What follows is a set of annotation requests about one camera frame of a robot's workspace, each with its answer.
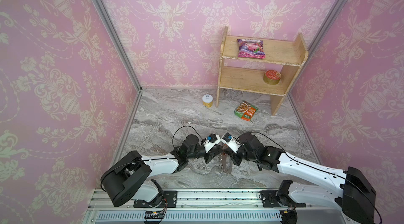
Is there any green orange noodle packet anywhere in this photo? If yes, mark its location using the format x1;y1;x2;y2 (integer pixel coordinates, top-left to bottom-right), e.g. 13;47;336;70
234;101;258;122

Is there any wooden two-tier shelf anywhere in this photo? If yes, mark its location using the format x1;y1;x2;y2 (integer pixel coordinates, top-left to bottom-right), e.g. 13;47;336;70
216;26;309;113

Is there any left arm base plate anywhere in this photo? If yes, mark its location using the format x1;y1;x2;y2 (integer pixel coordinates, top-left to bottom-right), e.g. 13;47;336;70
133;190;178;208

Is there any pink snack packet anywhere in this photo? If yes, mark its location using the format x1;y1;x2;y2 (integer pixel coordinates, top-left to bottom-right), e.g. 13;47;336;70
237;39;266;59

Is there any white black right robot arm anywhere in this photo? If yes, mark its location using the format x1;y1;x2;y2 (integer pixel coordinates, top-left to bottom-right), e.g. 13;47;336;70
222;132;380;224

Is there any aluminium front rail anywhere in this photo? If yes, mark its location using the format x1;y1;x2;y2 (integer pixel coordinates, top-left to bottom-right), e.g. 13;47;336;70
82;183;354;224

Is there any white-lidded yellow can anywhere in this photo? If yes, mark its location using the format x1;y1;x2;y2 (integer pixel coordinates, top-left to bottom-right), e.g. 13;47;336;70
202;94;213;108

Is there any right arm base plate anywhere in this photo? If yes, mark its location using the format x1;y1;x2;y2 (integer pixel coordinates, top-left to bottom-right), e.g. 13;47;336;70
259;190;306;209

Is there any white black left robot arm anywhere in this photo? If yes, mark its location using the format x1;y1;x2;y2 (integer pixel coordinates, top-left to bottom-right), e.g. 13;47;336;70
100;134;222;207

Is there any red-lidded gold tin can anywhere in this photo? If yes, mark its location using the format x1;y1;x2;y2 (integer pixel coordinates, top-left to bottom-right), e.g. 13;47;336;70
263;70;282;85

